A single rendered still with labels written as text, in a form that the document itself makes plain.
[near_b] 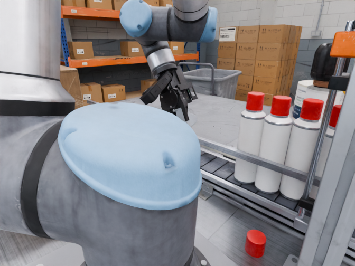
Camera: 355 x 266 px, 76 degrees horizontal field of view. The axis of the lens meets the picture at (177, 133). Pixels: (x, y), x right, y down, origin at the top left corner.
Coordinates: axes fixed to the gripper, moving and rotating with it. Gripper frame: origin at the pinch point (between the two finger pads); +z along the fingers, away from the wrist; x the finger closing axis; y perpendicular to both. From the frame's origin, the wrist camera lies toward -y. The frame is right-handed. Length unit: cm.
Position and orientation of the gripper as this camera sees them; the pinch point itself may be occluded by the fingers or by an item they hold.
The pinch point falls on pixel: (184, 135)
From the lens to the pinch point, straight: 64.3
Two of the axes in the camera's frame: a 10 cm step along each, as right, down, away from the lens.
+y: 6.8, -2.8, 6.8
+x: -6.4, 2.4, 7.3
